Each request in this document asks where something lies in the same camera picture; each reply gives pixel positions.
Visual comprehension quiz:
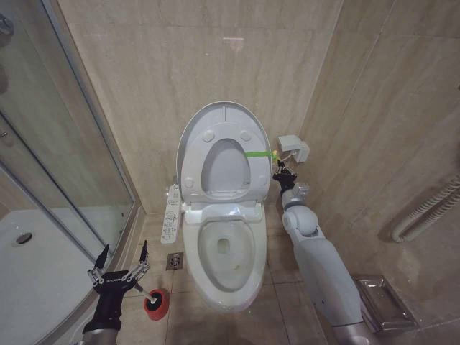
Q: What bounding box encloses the glass shower enclosure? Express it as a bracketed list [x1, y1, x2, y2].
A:
[0, 0, 142, 260]

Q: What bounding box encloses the metal wall tray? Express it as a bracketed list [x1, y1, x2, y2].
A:
[352, 274, 420, 332]

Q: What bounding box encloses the round shower drain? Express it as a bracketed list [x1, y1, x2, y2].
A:
[11, 232, 34, 247]

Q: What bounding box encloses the square metal floor drain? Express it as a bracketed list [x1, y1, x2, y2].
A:
[165, 252, 185, 272]

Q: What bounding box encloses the white ribbed hose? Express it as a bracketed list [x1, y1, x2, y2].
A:
[389, 175, 460, 243]

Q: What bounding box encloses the white shower tray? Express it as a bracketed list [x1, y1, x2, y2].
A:
[0, 207, 134, 345]

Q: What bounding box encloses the white toilet bowl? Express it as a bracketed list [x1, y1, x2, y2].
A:
[180, 201, 267, 313]

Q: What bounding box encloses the white toilet lid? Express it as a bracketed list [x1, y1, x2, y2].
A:
[175, 101, 273, 216]

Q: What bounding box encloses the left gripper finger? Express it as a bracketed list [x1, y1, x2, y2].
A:
[87, 244, 111, 287]
[121, 239, 151, 290]

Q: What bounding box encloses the white bidet control panel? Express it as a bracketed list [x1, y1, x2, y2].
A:
[160, 183, 182, 245]

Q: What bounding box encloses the red toilet brush holder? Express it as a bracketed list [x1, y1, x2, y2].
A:
[143, 287, 170, 321]

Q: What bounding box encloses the grey wall socket box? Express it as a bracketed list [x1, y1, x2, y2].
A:
[277, 134, 311, 164]

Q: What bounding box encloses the white toilet brush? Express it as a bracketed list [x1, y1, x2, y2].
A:
[134, 283, 161, 303]

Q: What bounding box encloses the white toilet seat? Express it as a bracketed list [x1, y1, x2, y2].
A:
[180, 121, 271, 204]

